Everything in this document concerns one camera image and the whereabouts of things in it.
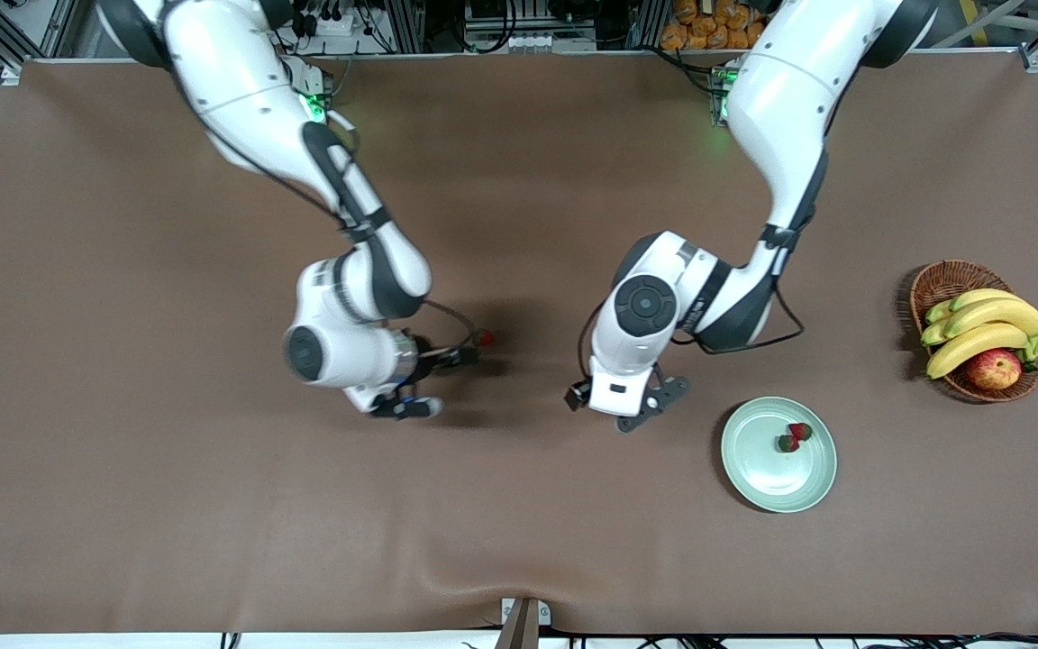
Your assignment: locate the pale green round plate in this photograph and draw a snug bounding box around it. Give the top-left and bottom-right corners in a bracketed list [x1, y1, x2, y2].
[721, 397, 839, 514]

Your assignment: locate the brown table cover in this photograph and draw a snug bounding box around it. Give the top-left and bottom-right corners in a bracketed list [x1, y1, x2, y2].
[0, 50, 1038, 636]

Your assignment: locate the white power strip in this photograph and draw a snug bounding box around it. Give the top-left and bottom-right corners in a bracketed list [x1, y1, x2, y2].
[289, 7, 360, 37]

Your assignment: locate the brown wicker basket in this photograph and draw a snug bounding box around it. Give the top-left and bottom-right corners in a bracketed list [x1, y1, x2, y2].
[909, 260, 1038, 404]

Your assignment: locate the bag of orange buns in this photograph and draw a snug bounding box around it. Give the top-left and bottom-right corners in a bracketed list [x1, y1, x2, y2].
[660, 0, 769, 51]

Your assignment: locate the red apple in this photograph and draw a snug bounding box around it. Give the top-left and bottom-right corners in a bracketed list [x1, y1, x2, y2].
[965, 348, 1024, 391]

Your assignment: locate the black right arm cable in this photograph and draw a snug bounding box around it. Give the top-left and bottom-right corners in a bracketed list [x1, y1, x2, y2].
[423, 299, 478, 351]

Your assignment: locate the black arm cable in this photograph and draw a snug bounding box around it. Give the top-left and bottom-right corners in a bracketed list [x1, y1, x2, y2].
[577, 283, 806, 383]
[423, 299, 478, 351]

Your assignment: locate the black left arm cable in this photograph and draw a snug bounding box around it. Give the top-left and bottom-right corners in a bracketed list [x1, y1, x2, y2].
[577, 283, 806, 383]

